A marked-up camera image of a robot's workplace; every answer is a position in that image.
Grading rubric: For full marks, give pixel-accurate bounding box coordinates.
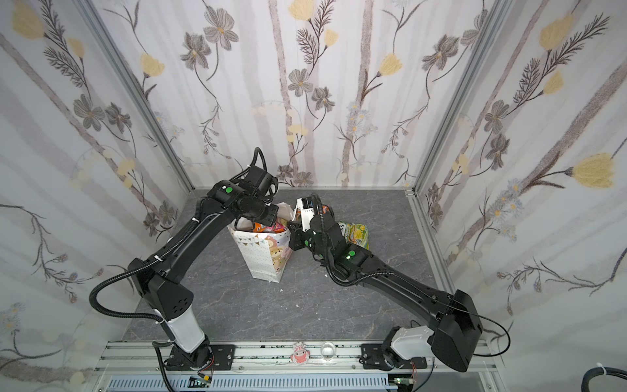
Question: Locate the red orange Fox's candy bag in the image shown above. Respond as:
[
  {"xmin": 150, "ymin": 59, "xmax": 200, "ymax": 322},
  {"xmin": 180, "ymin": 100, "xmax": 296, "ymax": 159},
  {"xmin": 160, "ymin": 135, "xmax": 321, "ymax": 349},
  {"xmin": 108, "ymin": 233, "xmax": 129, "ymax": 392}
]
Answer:
[{"xmin": 252, "ymin": 222, "xmax": 271, "ymax": 233}]

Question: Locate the green yellow Fox's candy bag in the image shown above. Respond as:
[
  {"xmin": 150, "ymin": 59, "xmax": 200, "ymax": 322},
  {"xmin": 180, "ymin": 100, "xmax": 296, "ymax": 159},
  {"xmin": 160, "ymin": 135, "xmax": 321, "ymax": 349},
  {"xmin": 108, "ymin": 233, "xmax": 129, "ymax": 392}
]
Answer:
[{"xmin": 339, "ymin": 221, "xmax": 370, "ymax": 250}]

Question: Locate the white cartoon paper bag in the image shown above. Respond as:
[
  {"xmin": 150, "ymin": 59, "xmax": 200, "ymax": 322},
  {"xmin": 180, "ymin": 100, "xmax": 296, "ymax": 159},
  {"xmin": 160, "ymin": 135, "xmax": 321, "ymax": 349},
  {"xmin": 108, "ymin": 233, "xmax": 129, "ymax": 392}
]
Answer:
[{"xmin": 227, "ymin": 203, "xmax": 295, "ymax": 283}]

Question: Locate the purple Fox's berries bag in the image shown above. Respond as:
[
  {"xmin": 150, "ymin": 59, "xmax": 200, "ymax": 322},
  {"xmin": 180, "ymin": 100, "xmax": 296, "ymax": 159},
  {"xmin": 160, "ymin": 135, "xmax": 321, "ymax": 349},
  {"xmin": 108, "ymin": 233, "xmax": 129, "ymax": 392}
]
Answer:
[{"xmin": 265, "ymin": 222, "xmax": 287, "ymax": 234}]

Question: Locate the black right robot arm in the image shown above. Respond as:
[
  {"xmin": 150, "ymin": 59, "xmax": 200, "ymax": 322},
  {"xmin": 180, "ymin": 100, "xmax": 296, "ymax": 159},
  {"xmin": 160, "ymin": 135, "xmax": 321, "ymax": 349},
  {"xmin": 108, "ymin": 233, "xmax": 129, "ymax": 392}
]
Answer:
[{"xmin": 288, "ymin": 194, "xmax": 487, "ymax": 372}]

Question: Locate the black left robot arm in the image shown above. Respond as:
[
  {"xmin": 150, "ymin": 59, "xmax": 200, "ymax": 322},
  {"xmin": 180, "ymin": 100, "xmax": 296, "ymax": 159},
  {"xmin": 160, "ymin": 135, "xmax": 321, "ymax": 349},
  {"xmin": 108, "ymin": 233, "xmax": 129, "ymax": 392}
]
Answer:
[{"xmin": 89, "ymin": 148, "xmax": 279, "ymax": 370}]

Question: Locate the clear round suction cup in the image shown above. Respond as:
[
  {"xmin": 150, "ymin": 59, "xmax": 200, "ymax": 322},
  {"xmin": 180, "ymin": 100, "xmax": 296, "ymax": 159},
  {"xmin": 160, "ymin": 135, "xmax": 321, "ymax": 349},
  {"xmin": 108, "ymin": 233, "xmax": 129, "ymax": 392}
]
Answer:
[{"xmin": 320, "ymin": 341, "xmax": 336, "ymax": 361}]

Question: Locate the pink pig sticker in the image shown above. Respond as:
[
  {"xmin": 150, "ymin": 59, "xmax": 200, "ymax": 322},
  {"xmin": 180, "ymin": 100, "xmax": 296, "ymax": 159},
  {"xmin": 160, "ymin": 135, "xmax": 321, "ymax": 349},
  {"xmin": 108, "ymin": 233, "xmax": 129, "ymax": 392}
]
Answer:
[{"xmin": 291, "ymin": 342, "xmax": 310, "ymax": 365}]

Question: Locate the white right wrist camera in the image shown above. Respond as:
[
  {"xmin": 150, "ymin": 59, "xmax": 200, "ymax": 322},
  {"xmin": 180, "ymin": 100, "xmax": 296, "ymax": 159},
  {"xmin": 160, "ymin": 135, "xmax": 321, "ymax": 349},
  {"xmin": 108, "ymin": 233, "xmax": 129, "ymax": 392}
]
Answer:
[{"xmin": 295, "ymin": 196, "xmax": 316, "ymax": 231}]

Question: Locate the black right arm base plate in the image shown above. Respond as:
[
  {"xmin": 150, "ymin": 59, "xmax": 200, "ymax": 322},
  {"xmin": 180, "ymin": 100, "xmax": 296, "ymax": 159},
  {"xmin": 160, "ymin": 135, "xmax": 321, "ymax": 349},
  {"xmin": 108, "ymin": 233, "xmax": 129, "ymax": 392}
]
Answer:
[{"xmin": 359, "ymin": 343, "xmax": 428, "ymax": 372}]

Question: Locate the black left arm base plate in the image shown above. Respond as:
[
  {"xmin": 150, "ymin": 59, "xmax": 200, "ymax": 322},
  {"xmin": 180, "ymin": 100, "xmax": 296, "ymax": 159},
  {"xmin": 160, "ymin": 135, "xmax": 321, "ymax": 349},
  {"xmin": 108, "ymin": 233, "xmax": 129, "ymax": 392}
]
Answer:
[{"xmin": 208, "ymin": 345, "xmax": 236, "ymax": 371}]

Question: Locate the white slotted cable duct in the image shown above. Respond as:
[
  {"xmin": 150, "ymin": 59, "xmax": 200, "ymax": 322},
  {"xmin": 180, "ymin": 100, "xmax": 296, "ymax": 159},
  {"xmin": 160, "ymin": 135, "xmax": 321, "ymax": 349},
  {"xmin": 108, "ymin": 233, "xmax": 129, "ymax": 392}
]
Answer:
[{"xmin": 104, "ymin": 373, "xmax": 398, "ymax": 392}]

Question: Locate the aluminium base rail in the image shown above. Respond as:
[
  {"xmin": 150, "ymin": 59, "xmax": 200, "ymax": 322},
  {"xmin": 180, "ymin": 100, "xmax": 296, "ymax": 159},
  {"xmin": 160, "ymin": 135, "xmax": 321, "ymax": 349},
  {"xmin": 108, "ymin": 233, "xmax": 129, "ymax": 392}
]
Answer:
[{"xmin": 86, "ymin": 341, "xmax": 506, "ymax": 391}]

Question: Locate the black corrugated cable hose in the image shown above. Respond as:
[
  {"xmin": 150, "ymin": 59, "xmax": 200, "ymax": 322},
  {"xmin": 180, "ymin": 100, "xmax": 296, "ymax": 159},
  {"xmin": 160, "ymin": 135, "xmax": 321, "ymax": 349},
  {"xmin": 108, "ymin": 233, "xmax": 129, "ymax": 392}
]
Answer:
[{"xmin": 580, "ymin": 363, "xmax": 627, "ymax": 392}]

